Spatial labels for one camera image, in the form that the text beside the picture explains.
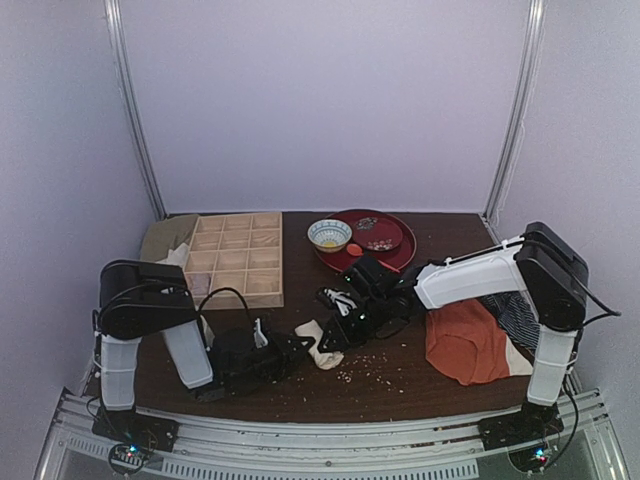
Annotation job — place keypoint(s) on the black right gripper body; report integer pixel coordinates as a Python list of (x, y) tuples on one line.
[(345, 321)]

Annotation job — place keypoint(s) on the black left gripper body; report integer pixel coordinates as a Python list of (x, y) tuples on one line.
[(279, 353)]

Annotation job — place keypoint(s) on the beige underwear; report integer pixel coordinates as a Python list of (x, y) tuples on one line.
[(324, 361)]

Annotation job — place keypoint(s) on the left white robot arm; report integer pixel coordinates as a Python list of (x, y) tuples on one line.
[(138, 299)]

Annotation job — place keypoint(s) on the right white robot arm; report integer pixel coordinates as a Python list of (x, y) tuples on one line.
[(551, 277)]

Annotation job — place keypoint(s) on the orange underwear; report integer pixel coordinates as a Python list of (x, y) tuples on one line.
[(465, 343)]

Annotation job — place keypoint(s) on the striped dark underwear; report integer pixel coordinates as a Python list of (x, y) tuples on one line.
[(514, 315)]

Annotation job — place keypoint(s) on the round red tray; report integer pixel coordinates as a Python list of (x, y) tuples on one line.
[(397, 258)]

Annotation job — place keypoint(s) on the red floral small plate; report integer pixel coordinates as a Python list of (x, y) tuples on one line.
[(376, 233)]

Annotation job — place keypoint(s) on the blue patterned bowl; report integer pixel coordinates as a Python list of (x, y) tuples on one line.
[(329, 235)]

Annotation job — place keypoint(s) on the wooden compartment tray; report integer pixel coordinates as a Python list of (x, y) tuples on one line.
[(237, 255)]

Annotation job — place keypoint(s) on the olive cloth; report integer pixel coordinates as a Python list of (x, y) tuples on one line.
[(166, 235)]

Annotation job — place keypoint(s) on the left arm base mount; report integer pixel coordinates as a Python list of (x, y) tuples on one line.
[(139, 430)]

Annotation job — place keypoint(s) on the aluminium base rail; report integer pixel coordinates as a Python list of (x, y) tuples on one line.
[(440, 448)]

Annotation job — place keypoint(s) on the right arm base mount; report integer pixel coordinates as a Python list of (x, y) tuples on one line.
[(530, 423)]

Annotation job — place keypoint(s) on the right aluminium frame post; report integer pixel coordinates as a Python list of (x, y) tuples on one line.
[(515, 131)]

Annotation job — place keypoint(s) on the aluminium frame post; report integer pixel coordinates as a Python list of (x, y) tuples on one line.
[(123, 73), (515, 131)]

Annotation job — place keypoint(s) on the left aluminium frame post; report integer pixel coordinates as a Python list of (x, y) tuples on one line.
[(123, 73)]

